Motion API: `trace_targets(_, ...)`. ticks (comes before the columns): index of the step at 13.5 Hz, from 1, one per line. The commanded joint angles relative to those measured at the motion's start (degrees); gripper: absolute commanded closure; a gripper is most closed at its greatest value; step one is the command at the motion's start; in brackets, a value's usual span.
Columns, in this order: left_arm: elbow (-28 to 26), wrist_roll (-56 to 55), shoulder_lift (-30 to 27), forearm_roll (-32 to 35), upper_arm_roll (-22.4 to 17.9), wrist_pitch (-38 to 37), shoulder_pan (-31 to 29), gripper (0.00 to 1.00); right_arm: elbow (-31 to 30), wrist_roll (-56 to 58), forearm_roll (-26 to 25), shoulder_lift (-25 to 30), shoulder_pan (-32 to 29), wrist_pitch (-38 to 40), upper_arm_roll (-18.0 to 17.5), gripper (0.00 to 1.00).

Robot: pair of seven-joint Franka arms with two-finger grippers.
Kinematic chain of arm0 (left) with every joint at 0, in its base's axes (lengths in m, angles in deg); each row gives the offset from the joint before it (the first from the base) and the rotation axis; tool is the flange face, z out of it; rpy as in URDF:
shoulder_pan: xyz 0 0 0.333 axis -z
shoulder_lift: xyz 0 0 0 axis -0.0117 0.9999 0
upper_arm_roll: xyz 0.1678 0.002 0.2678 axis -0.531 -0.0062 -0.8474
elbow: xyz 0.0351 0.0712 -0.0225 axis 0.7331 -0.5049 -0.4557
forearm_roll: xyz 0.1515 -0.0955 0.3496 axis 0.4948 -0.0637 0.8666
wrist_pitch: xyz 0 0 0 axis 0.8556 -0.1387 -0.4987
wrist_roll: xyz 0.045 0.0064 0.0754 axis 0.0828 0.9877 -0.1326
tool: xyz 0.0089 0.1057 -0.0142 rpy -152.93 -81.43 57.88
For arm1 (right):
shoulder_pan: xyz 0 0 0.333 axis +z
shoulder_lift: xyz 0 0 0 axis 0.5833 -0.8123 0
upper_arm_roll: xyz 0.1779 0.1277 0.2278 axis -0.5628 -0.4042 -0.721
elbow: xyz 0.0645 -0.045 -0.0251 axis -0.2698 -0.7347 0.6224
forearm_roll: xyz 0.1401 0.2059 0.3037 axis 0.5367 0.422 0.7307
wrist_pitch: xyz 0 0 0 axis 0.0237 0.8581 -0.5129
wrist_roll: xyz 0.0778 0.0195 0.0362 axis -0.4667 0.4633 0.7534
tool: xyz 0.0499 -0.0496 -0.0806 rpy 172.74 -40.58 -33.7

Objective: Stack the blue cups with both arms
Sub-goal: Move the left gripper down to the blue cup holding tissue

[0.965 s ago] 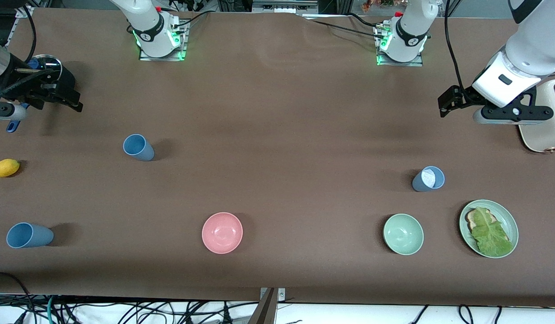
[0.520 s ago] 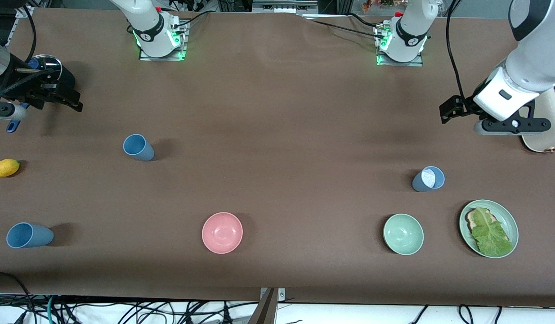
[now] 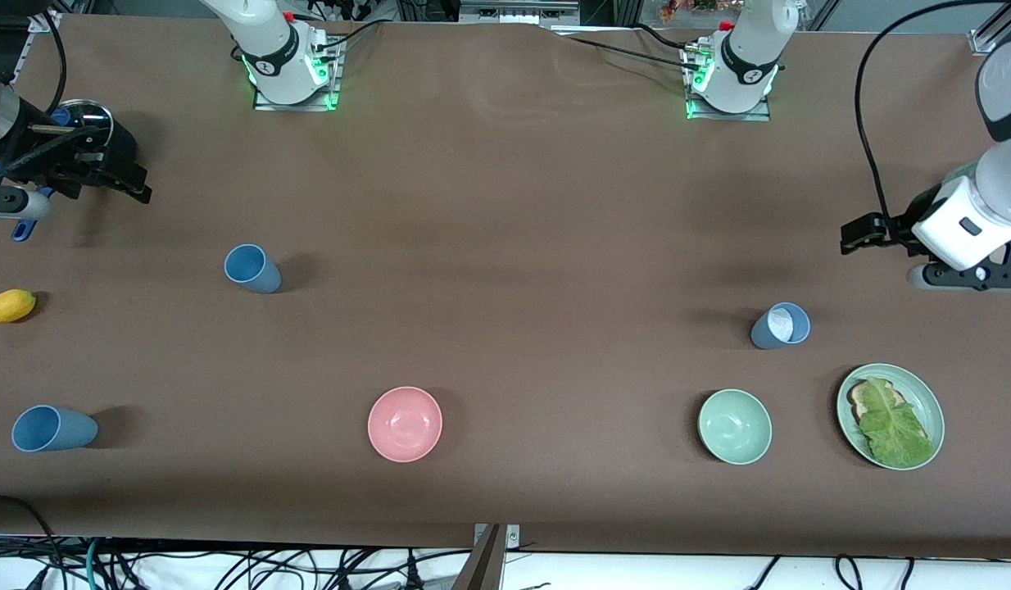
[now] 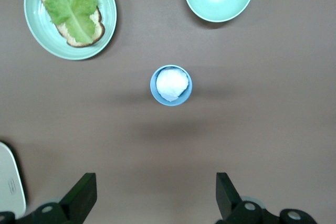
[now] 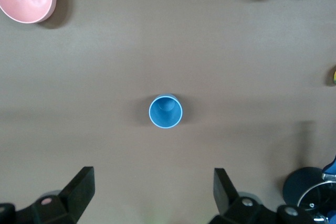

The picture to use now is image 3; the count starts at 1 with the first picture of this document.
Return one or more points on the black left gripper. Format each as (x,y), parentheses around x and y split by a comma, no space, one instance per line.
(900,224)

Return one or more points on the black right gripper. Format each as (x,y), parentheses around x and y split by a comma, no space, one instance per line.
(92,160)

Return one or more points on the blue plastic cup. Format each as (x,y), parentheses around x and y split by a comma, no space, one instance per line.
(766,334)
(63,430)
(256,274)

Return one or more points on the glass lid with blue knob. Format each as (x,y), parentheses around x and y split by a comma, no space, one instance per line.
(92,115)

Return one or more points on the yellow mango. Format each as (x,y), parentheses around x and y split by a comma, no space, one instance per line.
(10,306)

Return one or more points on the green ribbed plate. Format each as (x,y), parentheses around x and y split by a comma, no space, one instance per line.
(923,393)

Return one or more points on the toasted bread slice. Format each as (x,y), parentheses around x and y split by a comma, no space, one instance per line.
(857,400)

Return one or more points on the green lettuce leaf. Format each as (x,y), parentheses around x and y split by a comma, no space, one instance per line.
(895,430)

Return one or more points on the mint green bowl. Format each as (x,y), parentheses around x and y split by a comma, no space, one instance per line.
(735,426)

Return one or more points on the colourful background object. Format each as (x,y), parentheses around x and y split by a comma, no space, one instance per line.
(686,8)

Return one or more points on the pink bowl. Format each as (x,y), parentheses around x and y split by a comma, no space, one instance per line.
(405,424)

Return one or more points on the grey box behind table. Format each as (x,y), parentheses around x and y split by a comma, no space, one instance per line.
(518,10)

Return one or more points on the metal table clamp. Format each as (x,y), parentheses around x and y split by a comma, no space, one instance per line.
(512,537)

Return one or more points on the dark grey metal strut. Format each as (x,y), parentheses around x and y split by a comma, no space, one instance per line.
(482,565)

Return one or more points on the aluminium frame rail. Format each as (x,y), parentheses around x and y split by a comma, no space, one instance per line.
(997,33)
(43,20)

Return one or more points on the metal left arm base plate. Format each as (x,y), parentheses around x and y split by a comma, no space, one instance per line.
(731,116)

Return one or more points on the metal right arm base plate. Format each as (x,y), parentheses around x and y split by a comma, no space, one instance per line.
(296,106)

